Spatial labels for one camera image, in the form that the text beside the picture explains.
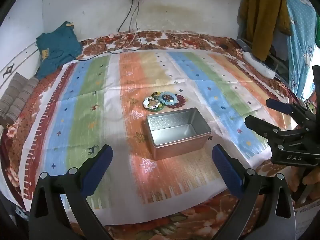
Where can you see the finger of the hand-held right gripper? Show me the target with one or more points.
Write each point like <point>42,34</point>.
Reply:
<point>257,126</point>
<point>282,106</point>

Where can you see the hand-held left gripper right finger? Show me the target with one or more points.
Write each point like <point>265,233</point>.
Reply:
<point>226,170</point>

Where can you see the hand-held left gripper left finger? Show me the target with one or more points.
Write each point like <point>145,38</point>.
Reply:
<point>98,169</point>

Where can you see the silver metal tin box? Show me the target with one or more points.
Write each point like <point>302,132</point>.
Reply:
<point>175,140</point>

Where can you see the green jade bangle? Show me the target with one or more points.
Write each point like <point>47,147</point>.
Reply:
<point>155,109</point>

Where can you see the person's right hand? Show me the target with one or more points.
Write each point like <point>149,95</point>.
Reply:
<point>310,177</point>

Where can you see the white oblong power strip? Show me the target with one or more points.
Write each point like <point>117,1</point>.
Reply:
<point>258,65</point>

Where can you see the white printed paper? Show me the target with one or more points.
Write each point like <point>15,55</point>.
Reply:
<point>308,220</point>

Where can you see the blue dotted cloth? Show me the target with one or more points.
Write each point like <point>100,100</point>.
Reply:
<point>300,30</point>

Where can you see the small black object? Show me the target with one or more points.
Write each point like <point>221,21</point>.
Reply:
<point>225,46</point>

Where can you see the striped patterned cloth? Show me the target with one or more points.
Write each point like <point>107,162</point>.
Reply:
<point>105,85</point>

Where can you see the mustard yellow jacket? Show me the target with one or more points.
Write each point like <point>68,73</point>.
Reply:
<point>262,17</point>

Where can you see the grey striped pillow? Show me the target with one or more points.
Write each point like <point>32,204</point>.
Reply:
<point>17,92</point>

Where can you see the teal shirt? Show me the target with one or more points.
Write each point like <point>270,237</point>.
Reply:
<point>56,47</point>

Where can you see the metal frame rack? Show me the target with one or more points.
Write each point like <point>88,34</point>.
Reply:
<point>277,65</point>

